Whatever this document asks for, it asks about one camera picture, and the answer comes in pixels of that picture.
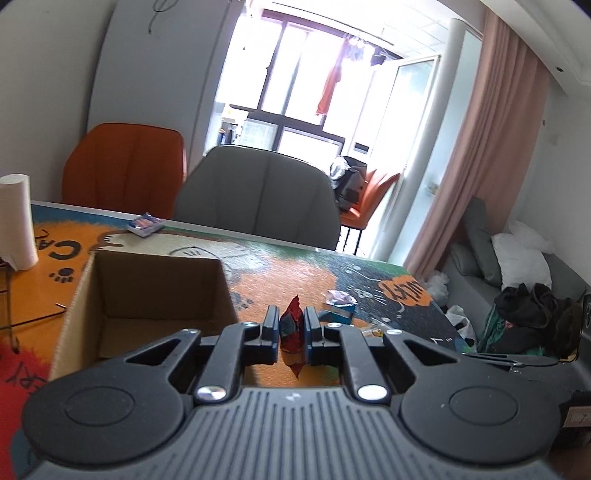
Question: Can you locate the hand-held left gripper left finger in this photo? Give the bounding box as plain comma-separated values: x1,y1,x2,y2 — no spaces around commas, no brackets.
124,305,282,404

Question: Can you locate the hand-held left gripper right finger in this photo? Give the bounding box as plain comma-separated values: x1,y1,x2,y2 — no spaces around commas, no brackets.
304,307,463,402

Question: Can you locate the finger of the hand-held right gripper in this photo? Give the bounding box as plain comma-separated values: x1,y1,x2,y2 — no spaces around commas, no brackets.
462,352,561,368

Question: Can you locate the red snack packet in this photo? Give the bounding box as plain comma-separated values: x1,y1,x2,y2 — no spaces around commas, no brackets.
279,295,308,379

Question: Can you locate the cardboard box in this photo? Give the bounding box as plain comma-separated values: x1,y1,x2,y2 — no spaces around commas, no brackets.
48,251,241,384

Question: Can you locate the blue snack box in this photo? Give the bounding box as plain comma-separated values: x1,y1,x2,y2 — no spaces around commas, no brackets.
318,301,356,326

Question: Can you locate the purple snack packet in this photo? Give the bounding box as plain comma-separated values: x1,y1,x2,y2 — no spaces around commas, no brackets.
325,290,358,308

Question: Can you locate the dark clothes pile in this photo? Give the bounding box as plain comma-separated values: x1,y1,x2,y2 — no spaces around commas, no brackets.
480,282,586,357

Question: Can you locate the white plastic bag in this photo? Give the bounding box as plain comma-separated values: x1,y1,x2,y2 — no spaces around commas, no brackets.
425,271,451,304
445,305,477,343

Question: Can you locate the white pillow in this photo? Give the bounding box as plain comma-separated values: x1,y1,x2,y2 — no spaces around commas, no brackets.
491,220,555,291

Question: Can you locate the grey sofa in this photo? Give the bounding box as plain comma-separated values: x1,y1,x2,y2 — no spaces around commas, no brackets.
441,198,591,335

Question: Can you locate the grey chair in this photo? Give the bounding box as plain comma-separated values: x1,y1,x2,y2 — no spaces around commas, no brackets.
173,145,342,251

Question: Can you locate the orange chair with backpack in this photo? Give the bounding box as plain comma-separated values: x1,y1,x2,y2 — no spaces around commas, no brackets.
339,168,402,256

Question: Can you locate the grey backpack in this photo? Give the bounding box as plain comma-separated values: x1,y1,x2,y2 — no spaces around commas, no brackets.
329,156,369,212

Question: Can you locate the small blue tissue pack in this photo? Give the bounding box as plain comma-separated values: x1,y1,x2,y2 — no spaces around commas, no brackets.
127,213,165,238

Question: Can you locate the pink curtain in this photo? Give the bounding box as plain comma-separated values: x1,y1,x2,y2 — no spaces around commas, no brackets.
404,9,551,278

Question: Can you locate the red hanging garment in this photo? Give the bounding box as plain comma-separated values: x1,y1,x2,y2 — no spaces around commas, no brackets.
315,39,350,117

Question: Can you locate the white paper towel roll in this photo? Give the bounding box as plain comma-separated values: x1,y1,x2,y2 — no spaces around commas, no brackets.
0,174,40,272

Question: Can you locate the white leaning board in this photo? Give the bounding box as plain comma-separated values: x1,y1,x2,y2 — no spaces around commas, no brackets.
88,0,242,182

